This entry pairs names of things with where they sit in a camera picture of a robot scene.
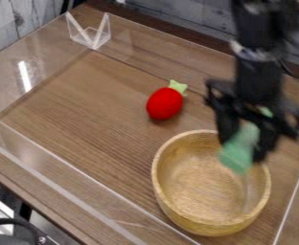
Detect clear acrylic tray enclosure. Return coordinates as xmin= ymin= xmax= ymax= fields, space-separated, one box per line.
xmin=0 ymin=14 xmax=299 ymax=245

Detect black cable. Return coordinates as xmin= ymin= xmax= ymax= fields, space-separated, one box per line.
xmin=0 ymin=217 xmax=41 ymax=245

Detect clear acrylic corner bracket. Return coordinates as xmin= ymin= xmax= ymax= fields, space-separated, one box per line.
xmin=65 ymin=12 xmax=110 ymax=50

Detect brown wooden bowl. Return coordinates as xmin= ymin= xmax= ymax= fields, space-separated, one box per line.
xmin=150 ymin=129 xmax=271 ymax=236

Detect red plush strawberry toy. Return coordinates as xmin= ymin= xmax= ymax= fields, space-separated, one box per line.
xmin=145 ymin=79 xmax=188 ymax=120

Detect black metal table frame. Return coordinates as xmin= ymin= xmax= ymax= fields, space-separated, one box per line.
xmin=14 ymin=201 xmax=59 ymax=245

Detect green rectangular block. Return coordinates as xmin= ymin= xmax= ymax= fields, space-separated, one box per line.
xmin=217 ymin=106 xmax=275 ymax=175

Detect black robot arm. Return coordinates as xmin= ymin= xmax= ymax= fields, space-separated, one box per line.
xmin=204 ymin=0 xmax=299 ymax=164

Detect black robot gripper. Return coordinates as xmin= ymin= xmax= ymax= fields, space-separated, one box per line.
xmin=204 ymin=55 xmax=299 ymax=163

